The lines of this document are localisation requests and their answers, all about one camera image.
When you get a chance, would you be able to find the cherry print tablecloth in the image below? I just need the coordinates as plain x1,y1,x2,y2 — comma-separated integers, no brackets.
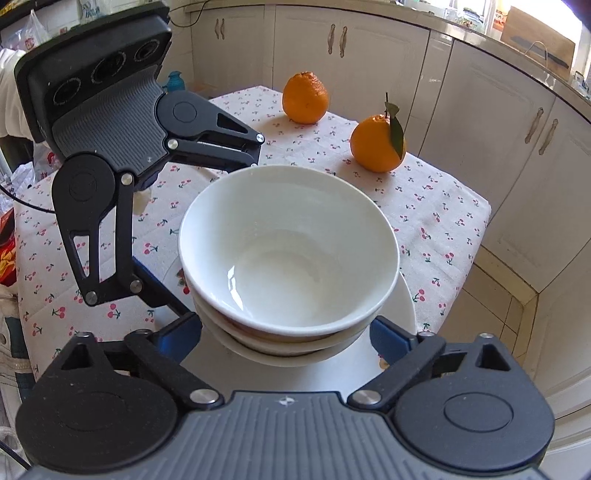
14,85,492,384

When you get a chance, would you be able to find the bumpy orange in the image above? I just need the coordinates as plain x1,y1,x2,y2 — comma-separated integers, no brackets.
282,71,330,125

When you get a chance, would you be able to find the beige kitchen countertop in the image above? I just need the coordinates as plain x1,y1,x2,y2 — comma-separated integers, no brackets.
175,0,591,112

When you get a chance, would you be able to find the orange with green leaf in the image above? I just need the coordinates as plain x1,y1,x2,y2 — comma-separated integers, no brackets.
349,92,407,173

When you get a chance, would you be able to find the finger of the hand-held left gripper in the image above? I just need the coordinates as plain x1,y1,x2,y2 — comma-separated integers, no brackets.
58,173,194,322
166,102,265,173

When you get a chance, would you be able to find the wooden cutting board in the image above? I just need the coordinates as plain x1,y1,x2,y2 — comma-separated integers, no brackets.
501,6,576,77

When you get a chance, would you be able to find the small white fruit-print plate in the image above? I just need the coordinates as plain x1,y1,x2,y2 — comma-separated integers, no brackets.
178,265,416,398

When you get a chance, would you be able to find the white bowl pink flower print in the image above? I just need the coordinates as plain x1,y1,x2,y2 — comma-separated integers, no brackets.
178,165,400,337

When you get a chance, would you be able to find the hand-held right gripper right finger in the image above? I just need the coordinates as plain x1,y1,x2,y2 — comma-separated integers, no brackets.
347,316,532,411

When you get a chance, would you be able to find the white bowl faint print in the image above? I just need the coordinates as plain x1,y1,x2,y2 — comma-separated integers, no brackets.
190,277,399,348
201,318,376,368

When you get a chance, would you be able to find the black kitchen knife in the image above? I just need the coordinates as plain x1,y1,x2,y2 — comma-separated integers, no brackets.
512,34,571,70

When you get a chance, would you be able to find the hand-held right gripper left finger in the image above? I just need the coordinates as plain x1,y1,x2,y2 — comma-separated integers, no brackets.
41,312,225,414

